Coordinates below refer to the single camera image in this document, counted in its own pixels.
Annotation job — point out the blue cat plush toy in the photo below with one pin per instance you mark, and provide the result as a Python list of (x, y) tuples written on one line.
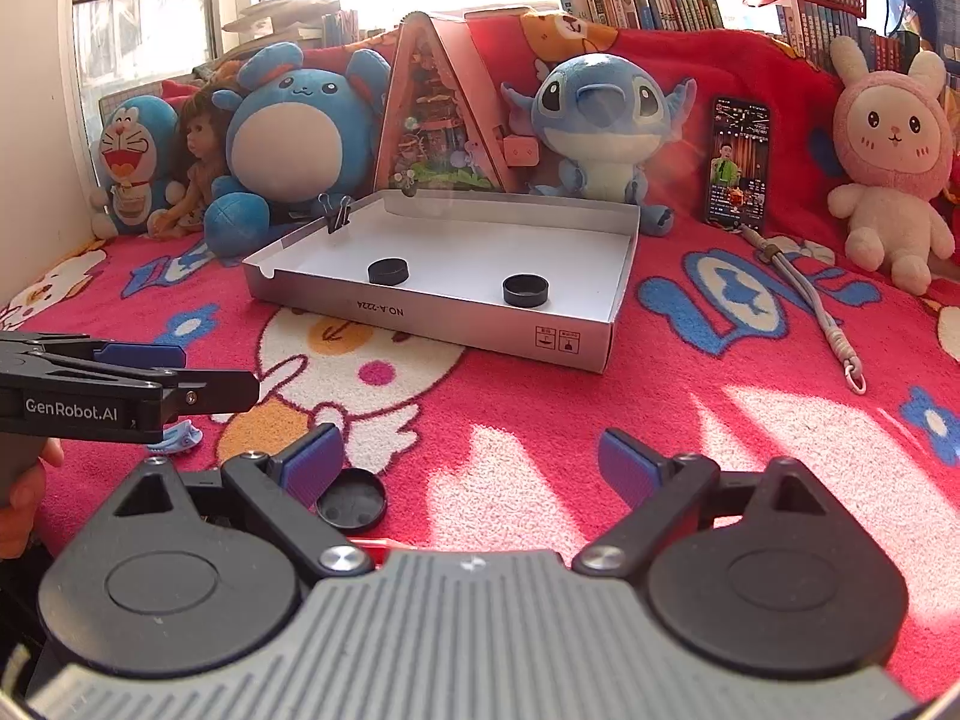
[(135, 150)]

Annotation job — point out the brown-haired doll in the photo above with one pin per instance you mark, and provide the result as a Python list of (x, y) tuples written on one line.
[(199, 150)]

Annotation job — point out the red printed blanket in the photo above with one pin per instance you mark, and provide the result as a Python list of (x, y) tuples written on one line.
[(525, 420)]

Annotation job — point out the black smartphone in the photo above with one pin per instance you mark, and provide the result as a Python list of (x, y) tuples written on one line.
[(739, 165)]

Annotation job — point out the black round cap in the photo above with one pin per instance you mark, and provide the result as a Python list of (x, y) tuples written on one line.
[(352, 499), (388, 271), (525, 292)]

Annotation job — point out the round blue plush toy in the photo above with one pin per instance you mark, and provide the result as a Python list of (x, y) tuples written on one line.
[(292, 142)]

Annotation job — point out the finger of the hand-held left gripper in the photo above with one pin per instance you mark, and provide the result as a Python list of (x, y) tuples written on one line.
[(217, 390), (142, 355)]

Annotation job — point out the blue alien plush toy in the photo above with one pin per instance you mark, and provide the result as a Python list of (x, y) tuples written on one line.
[(592, 127)]

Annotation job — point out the pink bunny plush toy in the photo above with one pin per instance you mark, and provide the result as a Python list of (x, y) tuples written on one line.
[(892, 135)]

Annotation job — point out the window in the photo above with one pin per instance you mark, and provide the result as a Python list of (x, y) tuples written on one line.
[(142, 37)]

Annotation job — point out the black binder clip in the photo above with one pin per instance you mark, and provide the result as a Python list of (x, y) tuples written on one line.
[(339, 221)]

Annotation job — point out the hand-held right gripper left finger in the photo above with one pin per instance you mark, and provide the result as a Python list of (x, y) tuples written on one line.
[(315, 461)]

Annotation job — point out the small blue plastic piece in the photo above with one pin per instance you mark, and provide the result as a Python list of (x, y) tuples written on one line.
[(180, 439)]

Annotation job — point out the row of books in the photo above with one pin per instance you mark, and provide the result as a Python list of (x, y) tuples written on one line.
[(660, 11)]

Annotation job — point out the pink triangular house box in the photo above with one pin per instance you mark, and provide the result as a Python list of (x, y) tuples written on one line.
[(435, 120)]

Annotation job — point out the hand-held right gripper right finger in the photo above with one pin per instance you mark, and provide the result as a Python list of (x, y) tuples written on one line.
[(630, 465)]

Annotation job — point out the person's left hand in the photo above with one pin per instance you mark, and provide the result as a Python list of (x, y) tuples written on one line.
[(26, 517)]

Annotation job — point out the small book stack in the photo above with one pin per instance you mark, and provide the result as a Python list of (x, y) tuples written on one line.
[(341, 26)]

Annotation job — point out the white cardboard box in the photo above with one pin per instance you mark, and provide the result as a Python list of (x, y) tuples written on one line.
[(450, 255)]

